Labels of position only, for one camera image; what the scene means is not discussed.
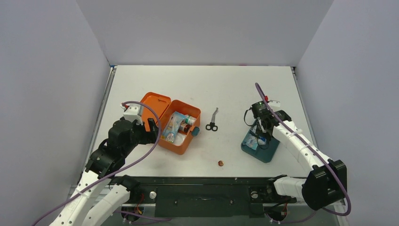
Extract zip bag of wipes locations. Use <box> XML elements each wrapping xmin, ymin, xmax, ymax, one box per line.
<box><xmin>250</xmin><ymin>125</ymin><xmax>258</xmax><ymax>137</ymax></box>

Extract white blue tube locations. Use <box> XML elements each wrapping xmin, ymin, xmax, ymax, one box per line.
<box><xmin>256</xmin><ymin>136</ymin><xmax>267</xmax><ymax>146</ymax></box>

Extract small teal wipe packet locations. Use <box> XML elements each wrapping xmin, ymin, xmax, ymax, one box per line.
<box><xmin>242</xmin><ymin>135</ymin><xmax>258</xmax><ymax>150</ymax></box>

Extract blue snack packet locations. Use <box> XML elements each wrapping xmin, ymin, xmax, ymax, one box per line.
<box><xmin>161</xmin><ymin>112</ymin><xmax>186</xmax><ymax>143</ymax></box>

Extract white gauze packet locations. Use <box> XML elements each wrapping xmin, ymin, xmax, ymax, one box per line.
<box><xmin>173</xmin><ymin>133</ymin><xmax>186</xmax><ymax>146</ymax></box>

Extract orange plastic medicine box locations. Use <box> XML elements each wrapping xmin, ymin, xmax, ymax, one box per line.
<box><xmin>141</xmin><ymin>92</ymin><xmax>201</xmax><ymax>155</ymax></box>

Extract teal divided tray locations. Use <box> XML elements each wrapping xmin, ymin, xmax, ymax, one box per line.
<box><xmin>240</xmin><ymin>129</ymin><xmax>279</xmax><ymax>163</ymax></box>

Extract brown bottle orange cap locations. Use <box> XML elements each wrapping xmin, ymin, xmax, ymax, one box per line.
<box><xmin>179</xmin><ymin>122</ymin><xmax>191</xmax><ymax>133</ymax></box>

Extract white bottle green label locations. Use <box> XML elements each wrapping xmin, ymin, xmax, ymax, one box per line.
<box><xmin>184</xmin><ymin>115</ymin><xmax>197</xmax><ymax>126</ymax></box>

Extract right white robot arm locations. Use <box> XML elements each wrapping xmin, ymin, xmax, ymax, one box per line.
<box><xmin>250</xmin><ymin>101</ymin><xmax>348</xmax><ymax>210</ymax></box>

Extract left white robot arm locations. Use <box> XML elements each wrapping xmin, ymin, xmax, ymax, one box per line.
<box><xmin>51</xmin><ymin>117</ymin><xmax>159</xmax><ymax>226</ymax></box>

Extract black scissors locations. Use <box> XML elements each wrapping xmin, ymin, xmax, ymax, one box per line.
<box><xmin>206</xmin><ymin>107</ymin><xmax>219</xmax><ymax>131</ymax></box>

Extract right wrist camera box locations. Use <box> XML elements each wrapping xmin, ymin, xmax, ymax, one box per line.
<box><xmin>265</xmin><ymin>97</ymin><xmax>281</xmax><ymax>110</ymax></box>

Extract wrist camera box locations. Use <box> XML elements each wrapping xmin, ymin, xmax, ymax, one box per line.
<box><xmin>265</xmin><ymin>97</ymin><xmax>281</xmax><ymax>110</ymax></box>
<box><xmin>120</xmin><ymin>104</ymin><xmax>144</xmax><ymax>125</ymax></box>

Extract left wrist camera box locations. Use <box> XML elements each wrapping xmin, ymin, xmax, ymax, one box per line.
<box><xmin>120</xmin><ymin>104</ymin><xmax>144</xmax><ymax>125</ymax></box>

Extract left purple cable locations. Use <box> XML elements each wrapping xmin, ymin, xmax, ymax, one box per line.
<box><xmin>31</xmin><ymin>101</ymin><xmax>162</xmax><ymax>226</ymax></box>

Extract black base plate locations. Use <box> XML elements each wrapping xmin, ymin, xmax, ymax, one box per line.
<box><xmin>124</xmin><ymin>177</ymin><xmax>304</xmax><ymax>218</ymax></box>

